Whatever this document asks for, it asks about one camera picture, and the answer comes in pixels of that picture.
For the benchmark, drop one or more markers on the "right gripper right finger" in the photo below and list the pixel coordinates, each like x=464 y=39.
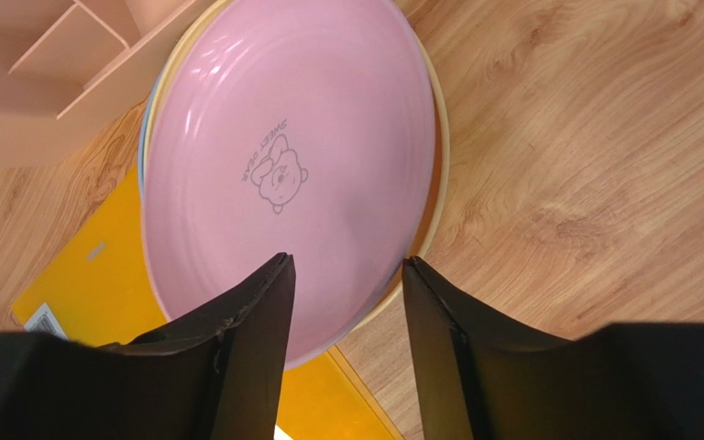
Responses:
x=481 y=374

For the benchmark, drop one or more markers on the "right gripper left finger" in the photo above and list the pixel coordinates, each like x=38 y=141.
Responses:
x=214 y=373

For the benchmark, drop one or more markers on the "pink plate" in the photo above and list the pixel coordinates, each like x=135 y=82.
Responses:
x=291 y=158

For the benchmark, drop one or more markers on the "blue plate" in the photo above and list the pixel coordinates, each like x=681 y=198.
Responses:
x=144 y=130

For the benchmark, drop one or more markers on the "right orange folder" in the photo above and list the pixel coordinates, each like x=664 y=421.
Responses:
x=97 y=291

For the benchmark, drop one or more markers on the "pink file organizer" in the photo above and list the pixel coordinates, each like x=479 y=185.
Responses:
x=68 y=69

